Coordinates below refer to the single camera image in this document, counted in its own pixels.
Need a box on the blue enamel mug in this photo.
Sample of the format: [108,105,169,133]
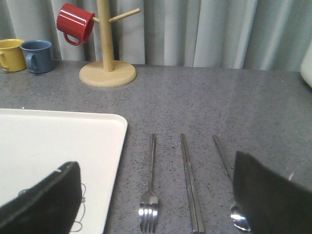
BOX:
[19,40,54,74]

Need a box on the grey pleated curtain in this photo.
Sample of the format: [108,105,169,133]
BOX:
[0,0,312,71]

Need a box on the white object at right edge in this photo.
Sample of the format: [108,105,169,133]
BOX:
[300,43,312,87]

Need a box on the red enamel mug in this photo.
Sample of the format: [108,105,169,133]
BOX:
[56,3,95,46]

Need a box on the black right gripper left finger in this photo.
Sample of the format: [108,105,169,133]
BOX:
[0,161,81,234]

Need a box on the wooden mug tree stand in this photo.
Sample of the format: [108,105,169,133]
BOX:
[79,0,140,87]

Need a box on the silver metal chopstick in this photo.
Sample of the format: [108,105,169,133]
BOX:
[180,134,199,234]
[180,133,205,234]

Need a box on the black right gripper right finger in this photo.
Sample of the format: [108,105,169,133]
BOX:
[233,151,312,234]

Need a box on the yellow enamel mug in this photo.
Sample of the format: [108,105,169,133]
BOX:
[0,39,27,72]

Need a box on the silver metal spoon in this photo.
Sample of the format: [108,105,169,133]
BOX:
[213,134,251,234]

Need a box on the cream rabbit serving tray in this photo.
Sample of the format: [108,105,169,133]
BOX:
[0,109,128,234]

